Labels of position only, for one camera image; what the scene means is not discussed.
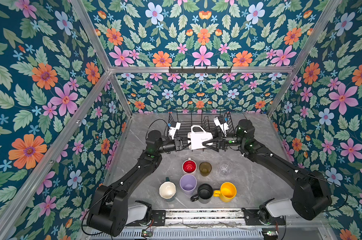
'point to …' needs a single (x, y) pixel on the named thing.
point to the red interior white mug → (189, 166)
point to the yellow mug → (227, 192)
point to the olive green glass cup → (205, 168)
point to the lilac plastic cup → (188, 183)
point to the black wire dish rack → (184, 118)
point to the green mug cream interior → (167, 190)
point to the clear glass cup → (225, 167)
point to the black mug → (205, 193)
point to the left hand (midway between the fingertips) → (194, 140)
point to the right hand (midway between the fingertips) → (205, 138)
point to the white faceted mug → (197, 138)
